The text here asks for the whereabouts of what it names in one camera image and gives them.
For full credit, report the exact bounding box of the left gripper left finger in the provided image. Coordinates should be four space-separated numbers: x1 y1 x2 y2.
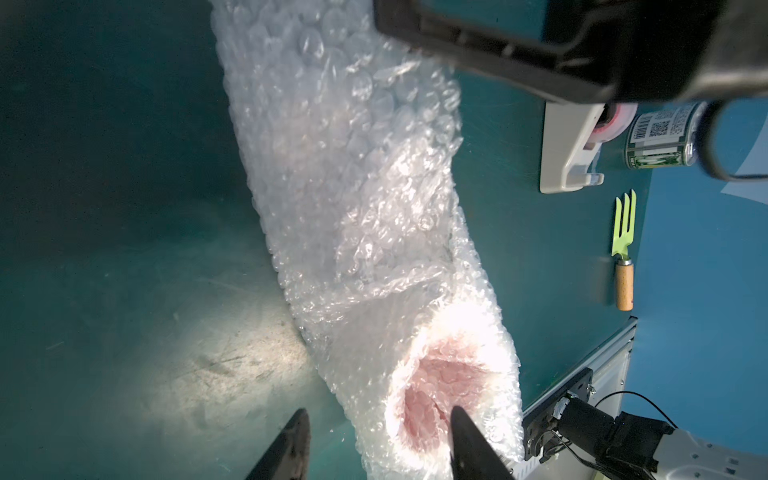
245 408 311 480

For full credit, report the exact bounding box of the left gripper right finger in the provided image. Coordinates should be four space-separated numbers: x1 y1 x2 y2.
450 405 514 480

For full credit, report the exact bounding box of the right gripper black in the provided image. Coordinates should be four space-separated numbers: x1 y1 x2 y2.
373 1 767 104

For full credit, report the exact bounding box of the white mug red inside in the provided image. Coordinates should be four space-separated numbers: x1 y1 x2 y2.
386 335 499 463

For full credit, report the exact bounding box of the bubble wrap sheet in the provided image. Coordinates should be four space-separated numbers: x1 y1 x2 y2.
211 1 524 479

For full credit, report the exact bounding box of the white tape dispenser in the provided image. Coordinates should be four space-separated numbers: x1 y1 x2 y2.
539 102 638 194

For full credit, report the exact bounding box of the aluminium rail front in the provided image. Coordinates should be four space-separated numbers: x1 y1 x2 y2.
512 316 637 479

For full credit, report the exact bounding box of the green garden fork wooden handle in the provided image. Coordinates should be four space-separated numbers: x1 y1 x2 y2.
611 190 637 312

